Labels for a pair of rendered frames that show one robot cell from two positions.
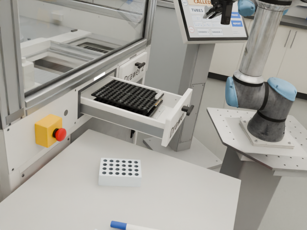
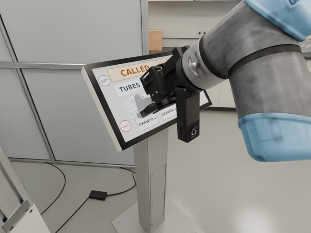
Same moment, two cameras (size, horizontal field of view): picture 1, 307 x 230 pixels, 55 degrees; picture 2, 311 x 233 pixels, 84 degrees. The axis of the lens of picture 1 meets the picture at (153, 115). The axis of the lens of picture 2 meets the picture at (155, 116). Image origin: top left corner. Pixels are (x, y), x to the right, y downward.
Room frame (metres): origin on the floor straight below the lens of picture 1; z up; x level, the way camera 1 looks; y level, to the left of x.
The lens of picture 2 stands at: (1.28, -0.18, 1.33)
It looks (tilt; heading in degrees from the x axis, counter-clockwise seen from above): 29 degrees down; 353
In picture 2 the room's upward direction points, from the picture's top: straight up
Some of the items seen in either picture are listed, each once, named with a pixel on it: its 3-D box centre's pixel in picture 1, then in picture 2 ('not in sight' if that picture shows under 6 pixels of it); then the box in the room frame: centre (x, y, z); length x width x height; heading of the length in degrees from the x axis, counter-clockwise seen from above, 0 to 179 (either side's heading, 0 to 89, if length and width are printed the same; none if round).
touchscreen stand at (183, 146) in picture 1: (194, 97); (157, 181); (1.96, -0.27, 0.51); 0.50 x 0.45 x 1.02; 35
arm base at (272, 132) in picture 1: (268, 121); not in sight; (1.10, -0.48, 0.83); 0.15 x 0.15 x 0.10
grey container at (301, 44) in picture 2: not in sight; (299, 45); (3.78, -2.66, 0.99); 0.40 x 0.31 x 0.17; 78
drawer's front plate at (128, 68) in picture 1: (133, 69); not in sight; (1.34, 0.13, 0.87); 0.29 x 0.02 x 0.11; 164
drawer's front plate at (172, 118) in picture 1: (178, 114); not in sight; (0.95, -0.09, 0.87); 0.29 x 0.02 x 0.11; 164
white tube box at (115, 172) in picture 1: (119, 172); not in sight; (0.70, 0.07, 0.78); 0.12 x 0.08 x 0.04; 99
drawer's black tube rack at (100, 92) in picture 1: (128, 101); not in sight; (1.01, 0.10, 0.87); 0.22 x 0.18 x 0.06; 74
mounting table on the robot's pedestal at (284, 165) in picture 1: (264, 146); not in sight; (1.11, -0.50, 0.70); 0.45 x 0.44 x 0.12; 98
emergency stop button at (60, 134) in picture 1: (59, 134); not in sight; (0.71, 0.26, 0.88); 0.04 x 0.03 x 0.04; 164
